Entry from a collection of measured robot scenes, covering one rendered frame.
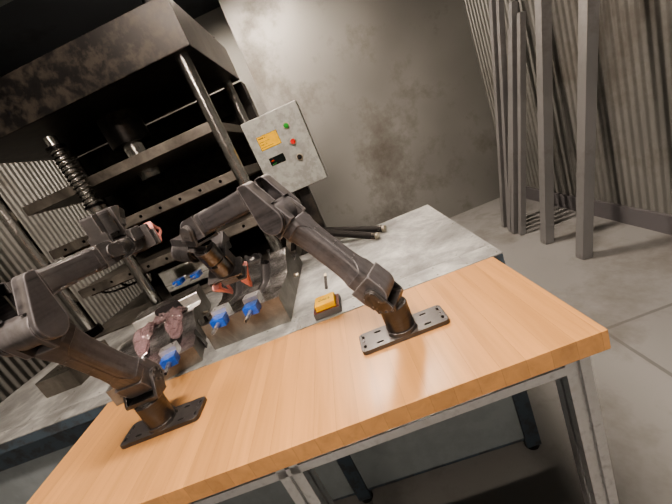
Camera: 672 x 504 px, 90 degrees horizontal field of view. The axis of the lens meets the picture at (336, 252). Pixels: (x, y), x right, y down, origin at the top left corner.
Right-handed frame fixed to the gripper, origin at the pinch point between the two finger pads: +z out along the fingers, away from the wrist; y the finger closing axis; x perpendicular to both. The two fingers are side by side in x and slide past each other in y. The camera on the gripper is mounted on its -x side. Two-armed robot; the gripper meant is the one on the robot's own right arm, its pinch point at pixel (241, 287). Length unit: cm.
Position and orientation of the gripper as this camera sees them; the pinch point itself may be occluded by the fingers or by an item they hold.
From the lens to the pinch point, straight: 104.8
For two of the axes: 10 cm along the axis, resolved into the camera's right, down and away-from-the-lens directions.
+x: 2.0, 7.2, -6.6
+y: -9.4, 3.4, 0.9
